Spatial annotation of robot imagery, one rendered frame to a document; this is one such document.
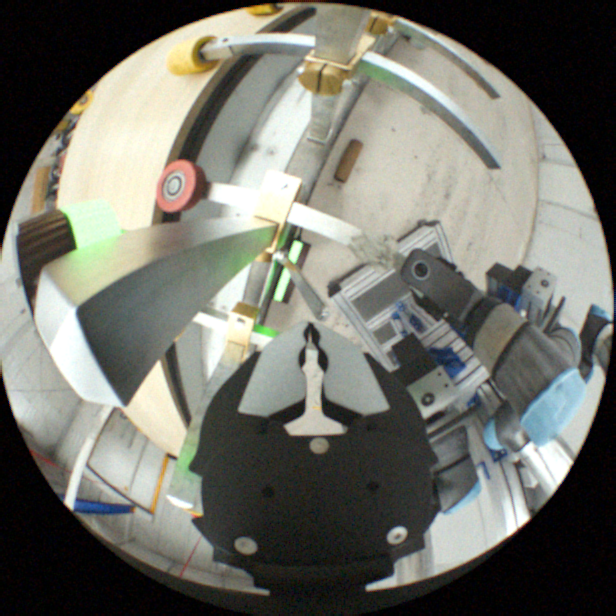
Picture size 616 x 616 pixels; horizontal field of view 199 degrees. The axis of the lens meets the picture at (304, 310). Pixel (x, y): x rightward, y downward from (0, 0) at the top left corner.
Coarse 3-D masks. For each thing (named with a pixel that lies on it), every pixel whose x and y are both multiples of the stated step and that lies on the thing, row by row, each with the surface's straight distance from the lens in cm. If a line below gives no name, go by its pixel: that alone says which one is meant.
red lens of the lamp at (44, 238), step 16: (32, 224) 9; (48, 224) 9; (64, 224) 9; (32, 240) 8; (48, 240) 8; (64, 240) 8; (32, 256) 8; (48, 256) 8; (32, 272) 8; (32, 288) 7; (32, 304) 7
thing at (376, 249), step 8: (368, 232) 28; (376, 232) 29; (384, 232) 29; (352, 240) 27; (360, 240) 27; (368, 240) 27; (376, 240) 28; (384, 240) 28; (392, 240) 29; (352, 248) 27; (360, 248) 28; (368, 248) 28; (376, 248) 27; (384, 248) 29; (392, 248) 29; (360, 256) 27; (368, 256) 28; (376, 256) 28; (384, 256) 29; (376, 264) 29; (384, 264) 28; (392, 264) 31; (376, 272) 30; (384, 272) 30
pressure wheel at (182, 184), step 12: (168, 168) 31; (180, 168) 30; (192, 168) 28; (168, 180) 31; (180, 180) 29; (192, 180) 28; (204, 180) 30; (156, 192) 32; (168, 192) 31; (180, 192) 29; (192, 192) 27; (168, 204) 30; (180, 204) 28; (192, 204) 29
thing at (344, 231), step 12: (204, 192) 32; (216, 192) 30; (228, 192) 29; (240, 192) 29; (252, 192) 28; (240, 204) 28; (252, 204) 28; (288, 216) 27; (300, 216) 27; (312, 216) 27; (324, 216) 27; (312, 228) 27; (324, 228) 27; (336, 228) 27; (348, 228) 27; (348, 240) 28; (396, 252) 31; (396, 264) 31
